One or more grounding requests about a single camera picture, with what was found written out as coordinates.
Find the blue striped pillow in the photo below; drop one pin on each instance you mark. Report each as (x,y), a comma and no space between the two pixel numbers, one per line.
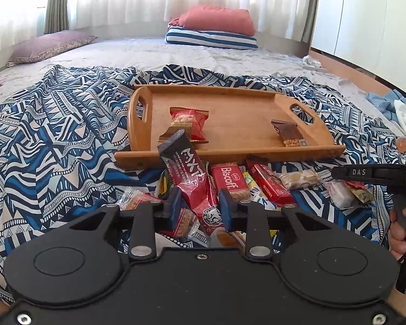
(206,39)

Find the clear nougat packet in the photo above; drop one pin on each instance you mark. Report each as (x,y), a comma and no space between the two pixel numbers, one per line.
(299,177)

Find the red biscuit packet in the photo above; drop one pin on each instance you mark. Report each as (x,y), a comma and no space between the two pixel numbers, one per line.
(228,179)

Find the red pillow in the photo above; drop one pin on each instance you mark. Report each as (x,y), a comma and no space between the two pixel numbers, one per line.
(216,18)

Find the red wafer bar packet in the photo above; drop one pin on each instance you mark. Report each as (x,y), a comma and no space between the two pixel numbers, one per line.
(267,182)

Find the brown peanut snack packet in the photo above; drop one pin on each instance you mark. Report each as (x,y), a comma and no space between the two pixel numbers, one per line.
(286,130)

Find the wooden serving tray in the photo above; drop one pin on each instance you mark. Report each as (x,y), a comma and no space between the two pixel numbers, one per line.
(236,122)

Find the black and red snack bar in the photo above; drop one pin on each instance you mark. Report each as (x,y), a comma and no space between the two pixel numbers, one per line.
(193,176)

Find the yellow candy packet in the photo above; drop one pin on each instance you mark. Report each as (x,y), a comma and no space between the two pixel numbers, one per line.
(252,184)

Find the crumpled white tissue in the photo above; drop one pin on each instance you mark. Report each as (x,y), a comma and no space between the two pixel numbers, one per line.
(312,61)

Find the blue clothing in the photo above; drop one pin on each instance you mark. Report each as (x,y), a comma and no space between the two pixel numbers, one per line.
(382,103)

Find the clear peanut brittle packet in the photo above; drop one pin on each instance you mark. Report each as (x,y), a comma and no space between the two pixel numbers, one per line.
(186,223)

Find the white wardrobe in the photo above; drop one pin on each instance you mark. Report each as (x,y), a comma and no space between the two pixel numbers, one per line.
(365,17)

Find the person's right hand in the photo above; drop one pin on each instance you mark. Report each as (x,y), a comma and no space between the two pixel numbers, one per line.
(397,240)

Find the white and red candy packet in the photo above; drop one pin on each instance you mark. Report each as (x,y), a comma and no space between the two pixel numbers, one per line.
(340,194)

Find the red peanut packet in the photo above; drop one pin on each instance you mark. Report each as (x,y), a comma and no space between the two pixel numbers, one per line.
(189,122)

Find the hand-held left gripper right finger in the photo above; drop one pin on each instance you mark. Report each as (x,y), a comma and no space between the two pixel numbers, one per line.
(225,210)

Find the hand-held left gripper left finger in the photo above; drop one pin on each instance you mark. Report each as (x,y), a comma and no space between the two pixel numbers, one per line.
(174,208)

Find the green curtain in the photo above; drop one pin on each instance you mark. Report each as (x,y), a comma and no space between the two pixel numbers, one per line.
(310,6)
(57,3)

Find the purple pillow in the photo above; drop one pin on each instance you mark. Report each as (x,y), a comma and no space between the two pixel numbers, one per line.
(47,45)

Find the grey bed sheet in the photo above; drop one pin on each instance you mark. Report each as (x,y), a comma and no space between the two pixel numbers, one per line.
(121,54)

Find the white cloth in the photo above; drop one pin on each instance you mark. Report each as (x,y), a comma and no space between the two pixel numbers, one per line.
(404,115)

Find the orange jelly cup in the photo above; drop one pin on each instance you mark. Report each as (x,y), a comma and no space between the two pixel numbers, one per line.
(402,145)

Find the wooden bed frame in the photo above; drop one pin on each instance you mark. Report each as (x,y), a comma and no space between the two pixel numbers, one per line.
(352,71)

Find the small clear snack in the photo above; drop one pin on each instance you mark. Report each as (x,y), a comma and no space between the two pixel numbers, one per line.
(133,201)

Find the orange snack packet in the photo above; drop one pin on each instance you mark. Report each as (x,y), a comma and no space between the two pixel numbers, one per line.
(228,238)

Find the blue patterned blanket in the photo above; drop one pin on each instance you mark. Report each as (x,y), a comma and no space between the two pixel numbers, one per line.
(54,142)

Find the yellow and green packet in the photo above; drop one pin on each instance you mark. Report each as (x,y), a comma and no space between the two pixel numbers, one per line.
(163,186)

